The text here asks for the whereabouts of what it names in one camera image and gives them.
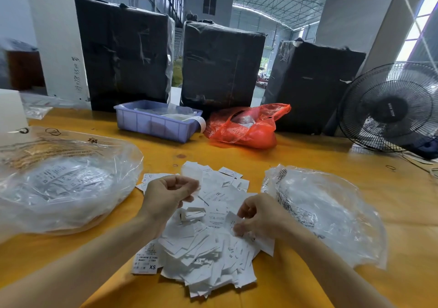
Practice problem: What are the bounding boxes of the red plastic bag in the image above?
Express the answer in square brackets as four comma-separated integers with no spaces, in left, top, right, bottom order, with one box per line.
[204,102,292,150]

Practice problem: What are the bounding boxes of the clear plastic bag black print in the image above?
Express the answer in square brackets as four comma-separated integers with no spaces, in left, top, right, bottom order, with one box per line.
[261,164,389,270]

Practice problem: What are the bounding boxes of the brown wooden cabinet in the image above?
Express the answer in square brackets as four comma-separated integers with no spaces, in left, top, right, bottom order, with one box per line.
[7,50,46,91]

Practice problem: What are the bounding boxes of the person's right hand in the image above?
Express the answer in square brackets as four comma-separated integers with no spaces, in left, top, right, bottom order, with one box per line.
[233,192,297,245]

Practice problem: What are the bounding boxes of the white pillar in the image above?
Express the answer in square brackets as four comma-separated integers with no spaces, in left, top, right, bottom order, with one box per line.
[22,0,91,105]

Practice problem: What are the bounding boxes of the blue plastic bin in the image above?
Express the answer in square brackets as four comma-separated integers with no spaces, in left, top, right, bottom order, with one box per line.
[114,100,207,144]

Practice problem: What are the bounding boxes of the person's left hand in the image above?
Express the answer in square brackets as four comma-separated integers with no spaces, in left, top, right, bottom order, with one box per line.
[137,175,201,224]

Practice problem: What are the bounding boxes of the pile of white labels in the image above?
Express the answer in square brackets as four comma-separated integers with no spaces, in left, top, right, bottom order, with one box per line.
[131,161,276,298]

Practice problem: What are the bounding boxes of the white foam box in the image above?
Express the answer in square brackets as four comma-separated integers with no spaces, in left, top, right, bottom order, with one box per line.
[0,89,30,137]

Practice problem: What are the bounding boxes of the person's right forearm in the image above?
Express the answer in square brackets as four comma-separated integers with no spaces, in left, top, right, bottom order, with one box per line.
[284,224,396,308]

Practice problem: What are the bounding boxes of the black table fan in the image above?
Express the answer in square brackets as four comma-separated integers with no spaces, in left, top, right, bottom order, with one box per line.
[337,61,438,158]

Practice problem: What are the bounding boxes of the person's left forearm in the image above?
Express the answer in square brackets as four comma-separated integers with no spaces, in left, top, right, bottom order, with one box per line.
[0,210,162,308]

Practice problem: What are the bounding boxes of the bundle of cables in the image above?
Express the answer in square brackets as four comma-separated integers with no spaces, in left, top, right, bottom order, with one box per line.
[404,150,438,178]

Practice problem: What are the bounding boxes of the grey cabin with window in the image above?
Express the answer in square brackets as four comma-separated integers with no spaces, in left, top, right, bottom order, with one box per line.
[183,0,234,26]

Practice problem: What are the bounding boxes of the large clear bag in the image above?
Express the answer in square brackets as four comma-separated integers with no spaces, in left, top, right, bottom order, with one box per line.
[0,128,145,244]

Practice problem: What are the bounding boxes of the large black wrapped bale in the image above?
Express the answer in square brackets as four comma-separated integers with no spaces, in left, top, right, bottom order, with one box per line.
[181,20,267,117]
[74,0,176,112]
[263,39,367,136]

